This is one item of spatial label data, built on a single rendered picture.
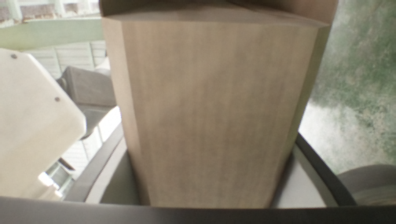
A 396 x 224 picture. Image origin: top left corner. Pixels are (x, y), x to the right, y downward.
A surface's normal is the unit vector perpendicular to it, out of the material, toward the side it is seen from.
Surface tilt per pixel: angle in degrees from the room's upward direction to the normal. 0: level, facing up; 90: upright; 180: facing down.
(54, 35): 90
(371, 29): 0
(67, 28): 90
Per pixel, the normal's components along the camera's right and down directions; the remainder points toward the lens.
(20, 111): 0.76, -0.48
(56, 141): 0.98, 0.17
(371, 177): -0.36, -0.67
